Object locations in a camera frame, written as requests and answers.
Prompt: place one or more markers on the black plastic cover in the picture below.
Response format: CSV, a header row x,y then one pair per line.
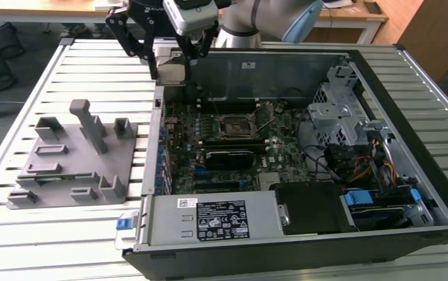
x,y
310,207

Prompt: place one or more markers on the black RAM slot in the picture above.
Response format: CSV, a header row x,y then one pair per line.
x,y
208,150
235,101
232,144
232,141
235,111
235,108
232,147
235,104

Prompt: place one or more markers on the silver coin battery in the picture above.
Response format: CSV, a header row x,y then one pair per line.
x,y
279,109

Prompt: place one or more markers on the wooden desk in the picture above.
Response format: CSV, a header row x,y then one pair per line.
x,y
344,17
32,11

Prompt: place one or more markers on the black graphics card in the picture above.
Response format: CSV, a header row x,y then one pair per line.
x,y
230,161

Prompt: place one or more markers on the silver CPU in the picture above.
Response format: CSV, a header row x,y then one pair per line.
x,y
175,74

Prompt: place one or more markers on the silver chipset heatsink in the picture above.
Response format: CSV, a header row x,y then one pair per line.
x,y
270,179

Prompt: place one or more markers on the blue plastic tab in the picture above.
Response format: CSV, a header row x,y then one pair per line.
x,y
415,195

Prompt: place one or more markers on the black expansion slot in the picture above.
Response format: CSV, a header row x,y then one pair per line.
x,y
224,186

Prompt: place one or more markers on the blue disk carrier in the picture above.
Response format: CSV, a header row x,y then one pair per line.
x,y
359,200

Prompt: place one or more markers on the grey parts rack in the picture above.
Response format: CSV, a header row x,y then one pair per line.
x,y
83,178

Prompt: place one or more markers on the thin metal locking lever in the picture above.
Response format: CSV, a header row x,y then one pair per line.
x,y
215,106
266,124

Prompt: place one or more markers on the blue case latch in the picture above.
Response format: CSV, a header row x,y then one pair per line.
x,y
124,224

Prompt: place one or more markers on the green motherboard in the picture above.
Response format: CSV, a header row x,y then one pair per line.
x,y
288,146

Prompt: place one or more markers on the white box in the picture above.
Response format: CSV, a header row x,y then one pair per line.
x,y
99,5

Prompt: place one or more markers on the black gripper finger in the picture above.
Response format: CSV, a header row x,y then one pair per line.
x,y
210,38
119,20

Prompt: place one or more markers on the CPU socket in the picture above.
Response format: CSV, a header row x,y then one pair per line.
x,y
235,127

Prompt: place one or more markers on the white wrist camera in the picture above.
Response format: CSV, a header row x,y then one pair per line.
x,y
192,17

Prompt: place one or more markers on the black PC case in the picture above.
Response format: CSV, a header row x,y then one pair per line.
x,y
247,263

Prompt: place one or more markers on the grey power supply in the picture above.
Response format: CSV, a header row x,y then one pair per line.
x,y
170,222

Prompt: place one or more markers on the black phone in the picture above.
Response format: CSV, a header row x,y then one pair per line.
x,y
372,8

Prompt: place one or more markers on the silver drive cage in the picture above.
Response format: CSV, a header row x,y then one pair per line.
x,y
334,117

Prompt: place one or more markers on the wooden cabinet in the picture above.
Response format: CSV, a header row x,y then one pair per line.
x,y
435,35

